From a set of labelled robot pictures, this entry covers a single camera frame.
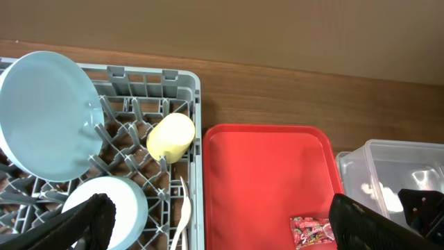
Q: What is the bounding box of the light blue plate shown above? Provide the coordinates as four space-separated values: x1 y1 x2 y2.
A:
1 51 104 182

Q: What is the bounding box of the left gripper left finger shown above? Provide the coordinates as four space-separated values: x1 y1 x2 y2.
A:
1 193 116 250

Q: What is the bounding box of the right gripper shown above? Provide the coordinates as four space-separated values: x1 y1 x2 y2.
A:
398 189 443 246

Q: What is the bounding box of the cream plastic spoon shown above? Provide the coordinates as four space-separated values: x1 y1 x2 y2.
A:
170 209 191 250

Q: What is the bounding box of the yellow plastic cup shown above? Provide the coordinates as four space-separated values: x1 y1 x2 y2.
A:
146 113 196 164

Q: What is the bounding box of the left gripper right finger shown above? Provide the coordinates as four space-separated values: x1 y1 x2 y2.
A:
329 194 441 250

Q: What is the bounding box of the red plastic tray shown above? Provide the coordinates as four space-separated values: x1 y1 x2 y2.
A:
203 124 343 249

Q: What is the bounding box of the light blue bowl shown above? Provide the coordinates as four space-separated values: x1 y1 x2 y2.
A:
62 176 148 249

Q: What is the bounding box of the clear plastic bin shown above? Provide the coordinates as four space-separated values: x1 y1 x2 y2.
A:
336 140 443 230

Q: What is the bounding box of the cream plastic fork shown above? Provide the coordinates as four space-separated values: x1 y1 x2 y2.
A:
179 177 192 250

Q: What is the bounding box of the grey dishwasher rack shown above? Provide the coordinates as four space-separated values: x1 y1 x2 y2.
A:
1 64 205 249

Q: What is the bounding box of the red snack wrapper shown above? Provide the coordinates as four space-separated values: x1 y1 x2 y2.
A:
290 217 335 250

